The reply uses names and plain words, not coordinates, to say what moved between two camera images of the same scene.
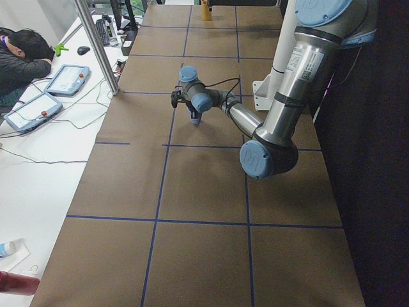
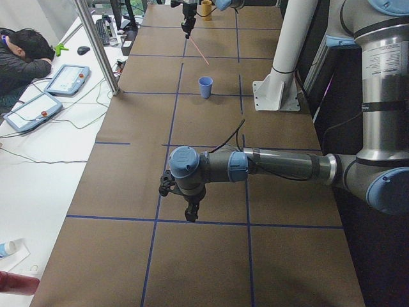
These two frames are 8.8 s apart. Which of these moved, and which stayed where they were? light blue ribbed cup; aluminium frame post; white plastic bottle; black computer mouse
Moved: light blue ribbed cup
Stayed: white plastic bottle; aluminium frame post; black computer mouse
